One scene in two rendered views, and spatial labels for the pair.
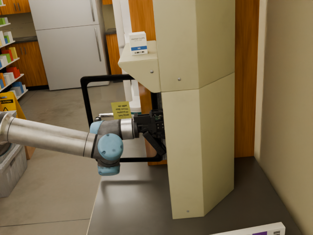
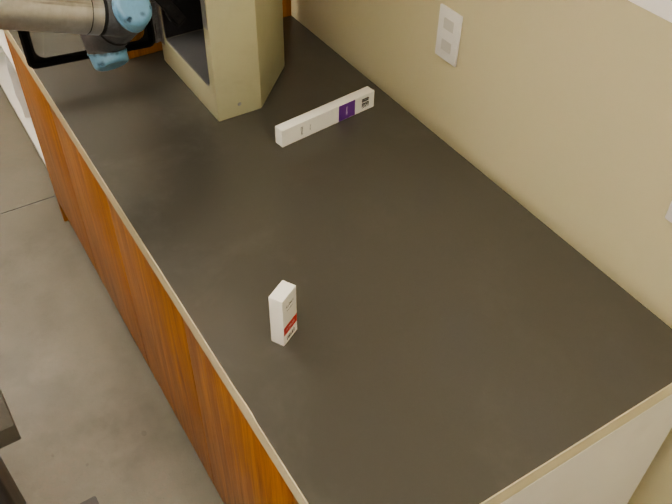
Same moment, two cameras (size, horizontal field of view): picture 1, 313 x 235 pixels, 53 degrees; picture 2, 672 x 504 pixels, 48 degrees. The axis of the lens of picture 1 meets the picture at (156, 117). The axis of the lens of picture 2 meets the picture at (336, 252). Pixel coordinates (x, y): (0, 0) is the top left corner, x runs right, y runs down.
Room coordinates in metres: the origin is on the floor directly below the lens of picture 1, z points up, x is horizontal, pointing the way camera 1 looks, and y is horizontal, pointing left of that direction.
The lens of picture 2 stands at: (-0.48, 0.55, 1.93)
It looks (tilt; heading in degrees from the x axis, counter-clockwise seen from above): 44 degrees down; 326
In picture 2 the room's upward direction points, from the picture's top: 1 degrees clockwise
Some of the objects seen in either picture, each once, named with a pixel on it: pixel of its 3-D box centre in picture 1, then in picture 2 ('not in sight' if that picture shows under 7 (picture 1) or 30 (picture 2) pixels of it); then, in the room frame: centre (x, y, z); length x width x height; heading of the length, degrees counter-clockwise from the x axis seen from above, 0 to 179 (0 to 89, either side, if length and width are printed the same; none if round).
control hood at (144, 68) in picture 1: (141, 64); not in sight; (1.03, 0.03, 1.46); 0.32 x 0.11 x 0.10; 179
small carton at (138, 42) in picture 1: (138, 43); not in sight; (0.97, 0.03, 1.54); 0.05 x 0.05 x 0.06; 5
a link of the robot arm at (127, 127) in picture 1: (128, 128); not in sight; (1.01, 0.10, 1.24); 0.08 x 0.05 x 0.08; 179
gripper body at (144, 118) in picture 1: (151, 124); not in sight; (1.01, 0.02, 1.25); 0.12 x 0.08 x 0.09; 89
